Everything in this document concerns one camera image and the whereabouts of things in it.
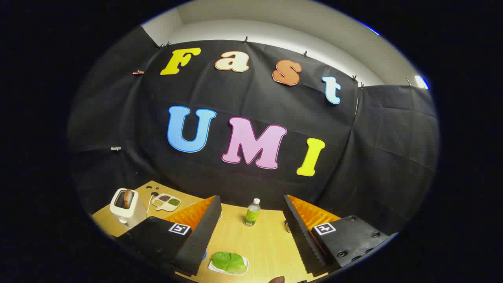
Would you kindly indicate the white toaster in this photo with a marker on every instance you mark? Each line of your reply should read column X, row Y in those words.
column 131, row 216

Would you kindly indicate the blue round plate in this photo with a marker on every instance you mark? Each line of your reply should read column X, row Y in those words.
column 204, row 256

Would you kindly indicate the small white rectangular plate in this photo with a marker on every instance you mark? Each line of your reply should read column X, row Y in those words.
column 212, row 269

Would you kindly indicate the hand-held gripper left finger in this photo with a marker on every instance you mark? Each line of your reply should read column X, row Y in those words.
column 198, row 239

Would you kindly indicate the black backdrop cloth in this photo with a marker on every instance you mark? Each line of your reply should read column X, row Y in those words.
column 251, row 129

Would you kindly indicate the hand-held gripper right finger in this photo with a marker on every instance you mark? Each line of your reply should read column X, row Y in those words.
column 302, row 239

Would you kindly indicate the green lettuce leaf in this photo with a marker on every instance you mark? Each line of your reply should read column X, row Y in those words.
column 229, row 261

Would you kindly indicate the white divided dish with beans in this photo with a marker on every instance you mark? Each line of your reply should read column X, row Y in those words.
column 167, row 202

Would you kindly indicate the toasted bread slice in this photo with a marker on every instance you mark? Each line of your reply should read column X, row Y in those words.
column 127, row 198

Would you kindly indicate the green label plastic bottle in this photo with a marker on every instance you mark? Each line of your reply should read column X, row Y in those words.
column 252, row 214

